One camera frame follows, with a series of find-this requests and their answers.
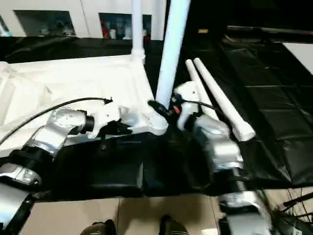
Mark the yellowish label tag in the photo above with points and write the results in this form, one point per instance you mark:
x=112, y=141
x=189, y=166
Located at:
x=203, y=31

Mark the red bottle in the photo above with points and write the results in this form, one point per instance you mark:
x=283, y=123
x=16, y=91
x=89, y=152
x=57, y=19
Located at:
x=105, y=29

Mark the dark metal bar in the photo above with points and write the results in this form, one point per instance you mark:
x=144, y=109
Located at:
x=269, y=30

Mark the white plastic table top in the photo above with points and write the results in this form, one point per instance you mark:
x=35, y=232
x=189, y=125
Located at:
x=61, y=80

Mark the black device box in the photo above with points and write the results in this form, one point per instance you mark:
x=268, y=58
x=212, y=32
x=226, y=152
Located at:
x=288, y=224

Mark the white blue patterned container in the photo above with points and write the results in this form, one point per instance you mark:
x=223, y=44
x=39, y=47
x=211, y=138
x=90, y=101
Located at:
x=127, y=31

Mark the white flat board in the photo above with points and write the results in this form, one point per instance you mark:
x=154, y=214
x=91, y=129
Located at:
x=300, y=55

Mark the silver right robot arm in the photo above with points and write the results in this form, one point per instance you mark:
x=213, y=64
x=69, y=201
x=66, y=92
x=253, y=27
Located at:
x=220, y=139

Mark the dark left robot foot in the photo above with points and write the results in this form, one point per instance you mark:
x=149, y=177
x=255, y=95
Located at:
x=101, y=227

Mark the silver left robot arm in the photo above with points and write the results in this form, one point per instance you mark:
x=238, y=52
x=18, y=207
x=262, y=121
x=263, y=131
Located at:
x=58, y=124

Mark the black work mat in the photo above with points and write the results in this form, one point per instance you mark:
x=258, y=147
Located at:
x=146, y=166

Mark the white glass door cabinet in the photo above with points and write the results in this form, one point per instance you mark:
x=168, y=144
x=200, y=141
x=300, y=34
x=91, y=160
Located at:
x=85, y=14

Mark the small white figurine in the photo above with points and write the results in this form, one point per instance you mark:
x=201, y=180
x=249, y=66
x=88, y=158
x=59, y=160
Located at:
x=44, y=31

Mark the white mug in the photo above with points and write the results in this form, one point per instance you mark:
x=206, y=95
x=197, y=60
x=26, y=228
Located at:
x=112, y=33
x=145, y=34

